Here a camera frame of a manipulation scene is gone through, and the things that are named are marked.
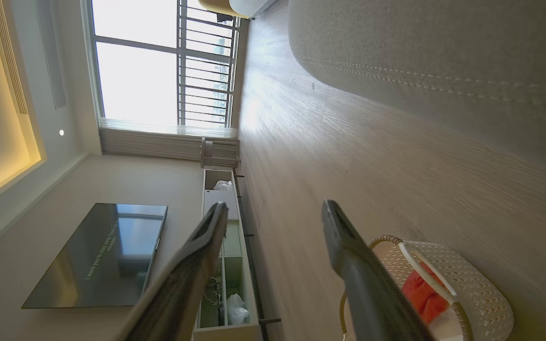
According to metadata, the dark metal balcony railing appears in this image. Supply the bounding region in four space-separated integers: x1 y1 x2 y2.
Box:
177 0 240 128

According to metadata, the white slatted rack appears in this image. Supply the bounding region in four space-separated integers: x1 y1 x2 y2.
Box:
200 137 242 169

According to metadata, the large white plastic bag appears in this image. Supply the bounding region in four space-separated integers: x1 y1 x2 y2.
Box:
227 293 250 325

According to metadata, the large bright window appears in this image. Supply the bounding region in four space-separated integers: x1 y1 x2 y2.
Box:
82 0 241 129

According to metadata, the grey fabric sofa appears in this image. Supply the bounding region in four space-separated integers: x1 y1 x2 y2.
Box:
288 0 546 176

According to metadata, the white open shelf cabinet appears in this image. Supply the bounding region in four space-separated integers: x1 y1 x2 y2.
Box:
192 169 282 341

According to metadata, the long ceiling air vent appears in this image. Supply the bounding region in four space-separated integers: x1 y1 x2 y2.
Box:
0 0 30 116

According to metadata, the white perforated laundry basket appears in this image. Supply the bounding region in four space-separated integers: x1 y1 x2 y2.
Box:
339 235 515 341

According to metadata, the black flat screen television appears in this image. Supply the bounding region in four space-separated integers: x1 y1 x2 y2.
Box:
22 203 168 310

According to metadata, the red and white garment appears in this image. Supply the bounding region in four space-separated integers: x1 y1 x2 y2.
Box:
401 263 450 325

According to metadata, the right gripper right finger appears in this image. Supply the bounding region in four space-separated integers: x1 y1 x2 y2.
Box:
321 199 433 341

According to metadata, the yellow chair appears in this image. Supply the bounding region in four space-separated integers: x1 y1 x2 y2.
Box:
198 0 251 20

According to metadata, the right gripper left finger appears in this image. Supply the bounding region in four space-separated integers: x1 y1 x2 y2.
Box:
117 202 229 341

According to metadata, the white pleated curtain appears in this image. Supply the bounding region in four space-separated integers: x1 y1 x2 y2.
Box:
99 118 238 162

